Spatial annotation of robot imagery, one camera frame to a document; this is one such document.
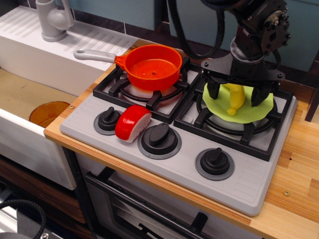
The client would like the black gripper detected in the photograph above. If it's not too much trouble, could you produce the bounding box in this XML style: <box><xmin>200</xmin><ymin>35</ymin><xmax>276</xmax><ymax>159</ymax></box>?
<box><xmin>201</xmin><ymin>53</ymin><xmax>286</xmax><ymax>107</ymax></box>

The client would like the yellow toy banana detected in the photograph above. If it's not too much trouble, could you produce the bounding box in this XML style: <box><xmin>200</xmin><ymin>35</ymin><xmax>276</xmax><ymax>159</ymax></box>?
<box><xmin>224</xmin><ymin>83</ymin><xmax>246</xmax><ymax>116</ymax></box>

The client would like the red white toy sushi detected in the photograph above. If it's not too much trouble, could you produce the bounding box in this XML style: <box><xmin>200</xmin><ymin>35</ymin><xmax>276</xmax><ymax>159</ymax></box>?
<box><xmin>115</xmin><ymin>105</ymin><xmax>152</xmax><ymax>143</ymax></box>

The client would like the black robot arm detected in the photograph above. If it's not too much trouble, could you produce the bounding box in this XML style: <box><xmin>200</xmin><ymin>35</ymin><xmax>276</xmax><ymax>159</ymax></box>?
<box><xmin>201</xmin><ymin>0</ymin><xmax>291</xmax><ymax>107</ymax></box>

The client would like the light green plate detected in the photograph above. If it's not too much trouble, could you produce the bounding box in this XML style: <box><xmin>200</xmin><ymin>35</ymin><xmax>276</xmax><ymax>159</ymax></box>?
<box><xmin>202</xmin><ymin>84</ymin><xmax>274</xmax><ymax>123</ymax></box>

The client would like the black right burner grate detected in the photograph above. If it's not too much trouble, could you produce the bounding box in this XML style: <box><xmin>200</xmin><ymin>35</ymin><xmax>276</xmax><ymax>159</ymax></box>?
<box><xmin>174</xmin><ymin>72</ymin><xmax>297</xmax><ymax>161</ymax></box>

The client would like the black burner grate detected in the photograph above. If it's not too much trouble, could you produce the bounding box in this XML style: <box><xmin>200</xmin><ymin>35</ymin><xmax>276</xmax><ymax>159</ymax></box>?
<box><xmin>174</xmin><ymin>72</ymin><xmax>297</xmax><ymax>161</ymax></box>
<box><xmin>93</xmin><ymin>57</ymin><xmax>201</xmax><ymax>123</ymax></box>

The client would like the black left burner grate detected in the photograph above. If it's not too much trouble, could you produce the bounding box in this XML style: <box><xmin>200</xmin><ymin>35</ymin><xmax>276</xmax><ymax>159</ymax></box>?
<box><xmin>93</xmin><ymin>57</ymin><xmax>201</xmax><ymax>123</ymax></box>

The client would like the black right stove knob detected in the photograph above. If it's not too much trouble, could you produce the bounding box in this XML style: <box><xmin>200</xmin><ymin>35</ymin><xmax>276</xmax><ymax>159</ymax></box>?
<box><xmin>195</xmin><ymin>147</ymin><xmax>235</xmax><ymax>181</ymax></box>

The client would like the black stove knob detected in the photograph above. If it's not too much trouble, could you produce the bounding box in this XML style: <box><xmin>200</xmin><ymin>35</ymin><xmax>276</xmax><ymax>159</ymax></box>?
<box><xmin>195</xmin><ymin>147</ymin><xmax>235</xmax><ymax>181</ymax></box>
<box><xmin>138</xmin><ymin>123</ymin><xmax>182</xmax><ymax>160</ymax></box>
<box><xmin>94</xmin><ymin>107</ymin><xmax>122</xmax><ymax>135</ymax></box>

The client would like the grey toy stove top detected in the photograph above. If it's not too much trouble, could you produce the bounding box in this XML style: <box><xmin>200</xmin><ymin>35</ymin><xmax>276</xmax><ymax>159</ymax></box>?
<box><xmin>59</xmin><ymin>62</ymin><xmax>299</xmax><ymax>217</ymax></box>

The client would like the black middle stove knob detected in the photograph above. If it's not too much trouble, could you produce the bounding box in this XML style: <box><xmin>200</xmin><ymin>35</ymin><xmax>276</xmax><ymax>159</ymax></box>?
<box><xmin>138</xmin><ymin>123</ymin><xmax>182</xmax><ymax>160</ymax></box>

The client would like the black left stove knob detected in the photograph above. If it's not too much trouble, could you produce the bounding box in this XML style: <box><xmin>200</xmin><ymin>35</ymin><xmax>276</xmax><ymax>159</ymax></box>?
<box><xmin>94</xmin><ymin>107</ymin><xmax>122</xmax><ymax>135</ymax></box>

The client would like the toy oven door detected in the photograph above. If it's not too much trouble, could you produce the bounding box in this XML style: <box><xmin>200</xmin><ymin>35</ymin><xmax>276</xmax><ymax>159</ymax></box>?
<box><xmin>83</xmin><ymin>167</ymin><xmax>257</xmax><ymax>239</ymax></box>

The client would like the orange translucent cup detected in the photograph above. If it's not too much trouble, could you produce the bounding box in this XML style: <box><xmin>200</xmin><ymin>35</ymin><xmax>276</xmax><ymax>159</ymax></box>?
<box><xmin>29</xmin><ymin>101</ymin><xmax>70</xmax><ymax>128</ymax></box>

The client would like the grey toy faucet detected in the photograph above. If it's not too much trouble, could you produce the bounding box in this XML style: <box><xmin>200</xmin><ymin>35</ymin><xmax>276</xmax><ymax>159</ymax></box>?
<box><xmin>35</xmin><ymin>0</ymin><xmax>75</xmax><ymax>42</ymax></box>

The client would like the white toy sink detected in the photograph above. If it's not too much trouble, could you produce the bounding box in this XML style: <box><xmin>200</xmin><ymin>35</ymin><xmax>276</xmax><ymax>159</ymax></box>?
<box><xmin>0</xmin><ymin>6</ymin><xmax>136</xmax><ymax>190</ymax></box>

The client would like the orange toy pot grey handle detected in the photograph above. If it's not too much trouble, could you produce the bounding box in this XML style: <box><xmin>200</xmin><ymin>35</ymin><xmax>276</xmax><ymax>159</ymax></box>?
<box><xmin>73</xmin><ymin>44</ymin><xmax>182</xmax><ymax>91</ymax></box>

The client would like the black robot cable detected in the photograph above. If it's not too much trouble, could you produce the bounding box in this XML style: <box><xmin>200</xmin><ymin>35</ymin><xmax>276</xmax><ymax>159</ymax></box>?
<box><xmin>166</xmin><ymin>0</ymin><xmax>226</xmax><ymax>60</ymax></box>

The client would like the black braided cable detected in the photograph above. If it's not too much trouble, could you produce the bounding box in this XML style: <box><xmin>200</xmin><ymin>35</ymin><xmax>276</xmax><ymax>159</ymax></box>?
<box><xmin>0</xmin><ymin>199</ymin><xmax>47</xmax><ymax>239</ymax></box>

